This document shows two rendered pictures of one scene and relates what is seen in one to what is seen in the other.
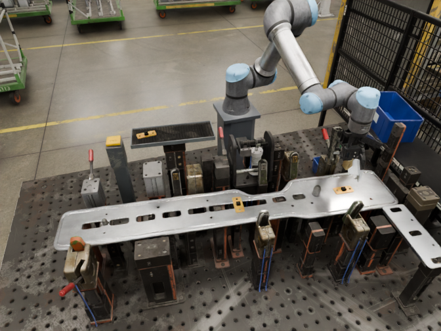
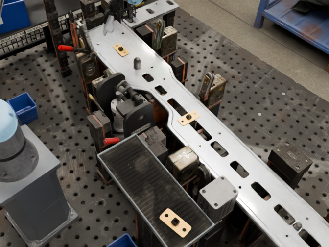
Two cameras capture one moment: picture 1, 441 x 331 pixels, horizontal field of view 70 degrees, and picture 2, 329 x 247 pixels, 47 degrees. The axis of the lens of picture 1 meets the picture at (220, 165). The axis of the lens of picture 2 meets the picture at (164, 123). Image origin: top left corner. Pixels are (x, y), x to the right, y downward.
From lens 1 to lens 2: 157 cm
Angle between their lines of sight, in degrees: 74
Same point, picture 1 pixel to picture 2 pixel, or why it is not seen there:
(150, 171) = (224, 190)
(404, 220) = (139, 15)
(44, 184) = not seen: outside the picture
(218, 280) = not seen: hidden behind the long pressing
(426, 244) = (158, 6)
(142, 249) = (300, 161)
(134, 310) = not seen: hidden behind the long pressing
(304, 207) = (161, 71)
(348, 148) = (129, 6)
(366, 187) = (108, 36)
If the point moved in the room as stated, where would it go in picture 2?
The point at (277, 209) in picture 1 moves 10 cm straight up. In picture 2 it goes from (175, 88) to (176, 70)
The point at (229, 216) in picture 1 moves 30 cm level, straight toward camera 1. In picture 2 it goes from (208, 119) to (275, 96)
